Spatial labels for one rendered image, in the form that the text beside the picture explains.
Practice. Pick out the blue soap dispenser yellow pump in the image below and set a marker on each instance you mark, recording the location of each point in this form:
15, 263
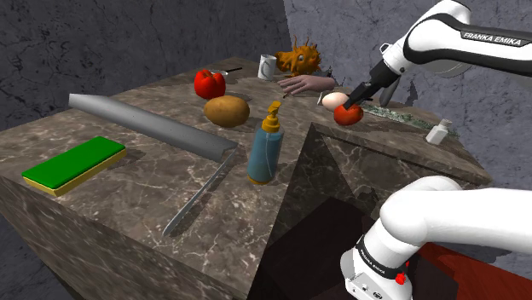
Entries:
264, 153

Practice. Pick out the pale egg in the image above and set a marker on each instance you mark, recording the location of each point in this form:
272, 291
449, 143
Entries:
332, 100

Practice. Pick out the large grey knife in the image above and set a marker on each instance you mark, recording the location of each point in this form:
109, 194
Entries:
149, 124

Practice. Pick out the red tomato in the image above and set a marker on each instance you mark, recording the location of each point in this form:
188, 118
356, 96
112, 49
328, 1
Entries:
349, 116

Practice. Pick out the white mug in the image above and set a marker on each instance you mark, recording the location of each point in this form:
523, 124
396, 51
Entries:
266, 67

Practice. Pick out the small white bottle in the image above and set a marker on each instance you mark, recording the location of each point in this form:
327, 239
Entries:
437, 133

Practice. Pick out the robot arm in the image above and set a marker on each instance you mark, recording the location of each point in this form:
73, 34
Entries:
436, 41

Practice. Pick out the brown potato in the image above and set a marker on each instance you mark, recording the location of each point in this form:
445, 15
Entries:
226, 111

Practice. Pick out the green and yellow sponge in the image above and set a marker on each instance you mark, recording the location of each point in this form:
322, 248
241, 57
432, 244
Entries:
72, 163

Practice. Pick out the orange furry creature figure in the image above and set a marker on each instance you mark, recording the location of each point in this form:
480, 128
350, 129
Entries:
300, 58

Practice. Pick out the green speckled flat strip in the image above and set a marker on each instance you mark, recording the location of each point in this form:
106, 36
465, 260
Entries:
399, 117

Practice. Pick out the pink hand figure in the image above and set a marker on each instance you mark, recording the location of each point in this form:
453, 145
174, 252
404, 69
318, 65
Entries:
307, 84

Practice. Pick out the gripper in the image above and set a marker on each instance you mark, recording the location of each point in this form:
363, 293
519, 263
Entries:
382, 74

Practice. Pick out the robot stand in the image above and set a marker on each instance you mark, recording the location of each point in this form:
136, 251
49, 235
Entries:
478, 278

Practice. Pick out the red bell pepper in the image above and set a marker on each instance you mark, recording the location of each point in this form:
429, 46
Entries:
210, 85

